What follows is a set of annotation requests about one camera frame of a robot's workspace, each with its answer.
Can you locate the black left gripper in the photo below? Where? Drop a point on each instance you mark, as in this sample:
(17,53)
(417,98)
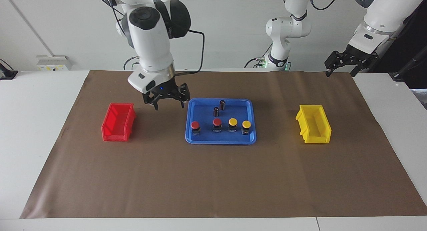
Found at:
(350,57)

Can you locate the black stand pole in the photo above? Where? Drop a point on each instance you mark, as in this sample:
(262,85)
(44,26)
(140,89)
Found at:
(412,66)

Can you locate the red plastic bin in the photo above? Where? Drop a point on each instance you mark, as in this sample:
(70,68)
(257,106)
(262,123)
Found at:
(115,131)

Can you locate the red push button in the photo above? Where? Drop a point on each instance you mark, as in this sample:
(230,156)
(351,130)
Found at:
(217,122)
(195,125)

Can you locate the yellow plastic bin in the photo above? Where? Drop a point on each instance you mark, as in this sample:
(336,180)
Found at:
(317,136)

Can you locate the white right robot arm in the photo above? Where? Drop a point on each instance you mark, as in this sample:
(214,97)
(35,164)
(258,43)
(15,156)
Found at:
(150,41)

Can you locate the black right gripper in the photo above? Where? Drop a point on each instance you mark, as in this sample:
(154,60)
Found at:
(166,92)

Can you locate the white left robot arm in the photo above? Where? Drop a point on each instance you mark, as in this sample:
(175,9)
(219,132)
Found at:
(287,27)

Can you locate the yellow push button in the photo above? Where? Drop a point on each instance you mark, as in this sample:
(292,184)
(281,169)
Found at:
(246,124)
(233,121)

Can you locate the black cylindrical capacitor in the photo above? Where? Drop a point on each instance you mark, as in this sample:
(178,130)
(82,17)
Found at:
(216,112)
(222,105)

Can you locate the brown paper table mat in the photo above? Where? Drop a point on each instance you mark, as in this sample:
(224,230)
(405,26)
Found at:
(213,177)

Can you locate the blue plastic tray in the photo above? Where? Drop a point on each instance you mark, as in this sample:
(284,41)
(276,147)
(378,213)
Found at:
(203,137)

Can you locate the white wall outlet box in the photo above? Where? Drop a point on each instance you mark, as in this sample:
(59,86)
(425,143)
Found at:
(53,61)

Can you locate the black device at table edge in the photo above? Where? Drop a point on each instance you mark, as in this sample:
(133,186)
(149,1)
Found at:
(6,74)

